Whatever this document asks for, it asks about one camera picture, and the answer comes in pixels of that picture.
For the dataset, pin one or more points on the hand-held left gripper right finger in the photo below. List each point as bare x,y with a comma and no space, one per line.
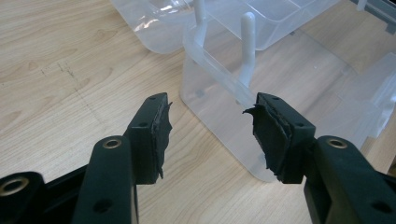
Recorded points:
339,180

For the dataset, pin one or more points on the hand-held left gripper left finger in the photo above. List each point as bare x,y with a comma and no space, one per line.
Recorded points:
109,177

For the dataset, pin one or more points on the clear plastic storage box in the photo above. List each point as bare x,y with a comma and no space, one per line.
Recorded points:
218,124

